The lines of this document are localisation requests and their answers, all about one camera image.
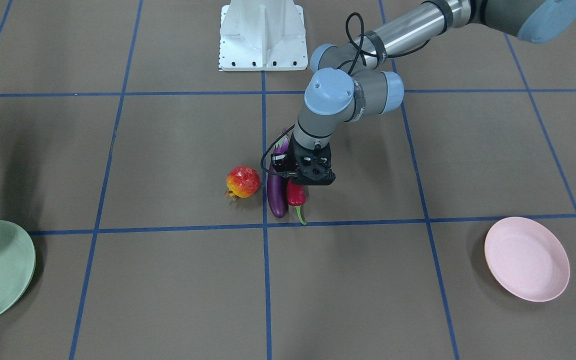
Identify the pink plate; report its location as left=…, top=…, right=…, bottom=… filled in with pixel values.
left=484, top=216, right=570, bottom=303

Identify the red chili pepper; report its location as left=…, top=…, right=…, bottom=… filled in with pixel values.
left=286, top=178, right=307, bottom=226

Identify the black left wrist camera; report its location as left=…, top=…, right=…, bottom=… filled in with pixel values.
left=295, top=156, right=336, bottom=186

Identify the purple eggplant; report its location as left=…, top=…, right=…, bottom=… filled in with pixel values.
left=266, top=134, right=290, bottom=219

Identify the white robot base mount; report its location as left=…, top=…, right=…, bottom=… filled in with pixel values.
left=218, top=0, right=309, bottom=72

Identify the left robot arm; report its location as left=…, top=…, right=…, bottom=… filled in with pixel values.
left=260, top=0, right=576, bottom=186

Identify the red orange pomegranate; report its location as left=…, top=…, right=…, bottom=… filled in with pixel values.
left=225, top=165, right=261, bottom=201

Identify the green plate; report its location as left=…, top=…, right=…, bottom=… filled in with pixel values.
left=0, top=219, right=37, bottom=315

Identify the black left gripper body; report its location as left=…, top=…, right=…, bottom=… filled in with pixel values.
left=286, top=136, right=336, bottom=183

